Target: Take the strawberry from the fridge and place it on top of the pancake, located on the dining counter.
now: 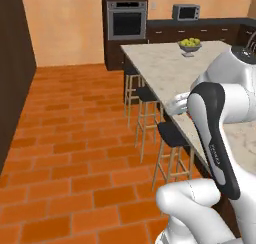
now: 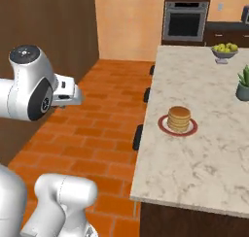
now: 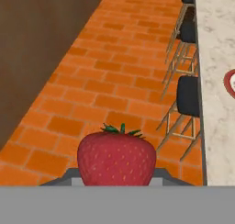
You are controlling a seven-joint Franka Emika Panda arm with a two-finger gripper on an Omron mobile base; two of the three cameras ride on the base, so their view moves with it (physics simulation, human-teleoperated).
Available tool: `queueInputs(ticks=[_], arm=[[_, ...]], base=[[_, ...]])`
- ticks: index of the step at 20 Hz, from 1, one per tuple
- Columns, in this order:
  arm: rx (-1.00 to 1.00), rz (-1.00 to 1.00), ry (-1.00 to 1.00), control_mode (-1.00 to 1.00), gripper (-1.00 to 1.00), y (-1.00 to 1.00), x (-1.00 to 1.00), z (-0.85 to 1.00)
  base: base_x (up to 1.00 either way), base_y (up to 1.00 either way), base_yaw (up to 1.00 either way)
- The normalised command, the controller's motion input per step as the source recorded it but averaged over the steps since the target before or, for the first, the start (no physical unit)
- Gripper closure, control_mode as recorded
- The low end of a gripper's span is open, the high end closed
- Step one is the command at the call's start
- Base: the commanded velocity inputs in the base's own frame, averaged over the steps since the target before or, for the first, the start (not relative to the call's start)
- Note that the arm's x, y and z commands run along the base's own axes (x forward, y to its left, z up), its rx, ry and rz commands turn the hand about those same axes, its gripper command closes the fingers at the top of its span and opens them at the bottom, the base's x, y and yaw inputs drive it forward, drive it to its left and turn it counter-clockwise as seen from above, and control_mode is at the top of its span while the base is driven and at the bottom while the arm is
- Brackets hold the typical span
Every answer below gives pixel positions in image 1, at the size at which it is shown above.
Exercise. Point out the dark brown tall fridge unit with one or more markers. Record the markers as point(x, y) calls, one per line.
point(15, 71)

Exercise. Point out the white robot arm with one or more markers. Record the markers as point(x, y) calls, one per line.
point(200, 214)

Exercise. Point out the dark island counter base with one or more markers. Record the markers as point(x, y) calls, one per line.
point(128, 63)

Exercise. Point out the grey footed fruit bowl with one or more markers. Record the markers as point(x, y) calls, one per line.
point(190, 50)

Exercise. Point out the stainless steel wall oven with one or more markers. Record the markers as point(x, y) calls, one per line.
point(126, 21)

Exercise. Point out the yellow-green fruit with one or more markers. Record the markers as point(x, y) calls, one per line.
point(183, 43)
point(190, 41)
point(197, 41)

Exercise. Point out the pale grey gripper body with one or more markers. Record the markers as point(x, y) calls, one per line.
point(176, 103)

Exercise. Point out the curved silver sink tap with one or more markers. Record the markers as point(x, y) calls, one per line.
point(251, 41)

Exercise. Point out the dark brown base cupboard run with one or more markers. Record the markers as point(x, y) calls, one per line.
point(200, 31)

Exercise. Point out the black seat wooden bar stool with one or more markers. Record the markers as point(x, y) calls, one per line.
point(171, 134)
point(146, 98)
point(131, 84)

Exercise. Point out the dark brown oven cabinet column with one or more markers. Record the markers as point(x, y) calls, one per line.
point(113, 54)

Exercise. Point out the silver microwave oven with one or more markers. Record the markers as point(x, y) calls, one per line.
point(186, 12)

